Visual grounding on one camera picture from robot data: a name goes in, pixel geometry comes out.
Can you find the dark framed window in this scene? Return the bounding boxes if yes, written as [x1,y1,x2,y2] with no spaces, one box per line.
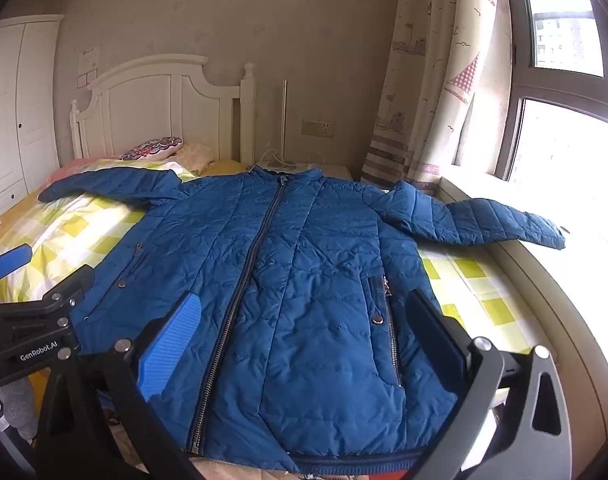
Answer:
[494,0,608,261]

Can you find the wall socket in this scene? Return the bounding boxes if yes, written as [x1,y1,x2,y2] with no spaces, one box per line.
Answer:
[302,119,335,137]

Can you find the yellow pillow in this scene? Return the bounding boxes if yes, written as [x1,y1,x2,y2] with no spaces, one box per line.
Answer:
[204,159,249,177]

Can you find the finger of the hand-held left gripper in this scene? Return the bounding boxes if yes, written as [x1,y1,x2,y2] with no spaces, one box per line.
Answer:
[0,244,33,306]
[42,266,95,319]

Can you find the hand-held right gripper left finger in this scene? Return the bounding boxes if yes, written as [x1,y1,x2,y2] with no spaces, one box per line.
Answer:
[34,290,205,480]

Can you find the cream pillow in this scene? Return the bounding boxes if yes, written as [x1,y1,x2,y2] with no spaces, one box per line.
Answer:
[176,142,215,173]

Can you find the white wooden headboard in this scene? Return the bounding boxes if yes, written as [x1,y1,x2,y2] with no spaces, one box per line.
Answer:
[70,54,257,168]

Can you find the pink blanket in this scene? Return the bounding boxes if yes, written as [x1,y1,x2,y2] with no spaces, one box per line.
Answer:
[48,157,109,181]

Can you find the blue quilted jacket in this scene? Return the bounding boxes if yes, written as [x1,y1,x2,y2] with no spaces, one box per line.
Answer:
[38,166,567,476]

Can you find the printed cream curtain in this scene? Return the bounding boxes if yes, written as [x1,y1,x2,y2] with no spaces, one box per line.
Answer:
[360,0,510,193]

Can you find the patterned pillow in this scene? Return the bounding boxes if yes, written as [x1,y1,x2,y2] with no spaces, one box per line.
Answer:
[120,134,183,162]

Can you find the yellow checked bed sheet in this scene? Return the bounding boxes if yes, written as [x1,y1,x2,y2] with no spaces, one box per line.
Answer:
[0,157,555,480]

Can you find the white desk lamp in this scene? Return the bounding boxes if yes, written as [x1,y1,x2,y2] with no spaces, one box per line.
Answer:
[261,80,295,168]

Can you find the cream window sill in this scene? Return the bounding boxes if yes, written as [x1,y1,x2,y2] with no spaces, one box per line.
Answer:
[436,170,608,441]

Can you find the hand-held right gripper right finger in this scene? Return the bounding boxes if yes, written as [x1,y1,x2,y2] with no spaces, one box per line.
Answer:
[405,288,572,480]

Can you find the white wardrobe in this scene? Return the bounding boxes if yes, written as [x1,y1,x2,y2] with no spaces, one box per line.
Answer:
[0,14,64,221]

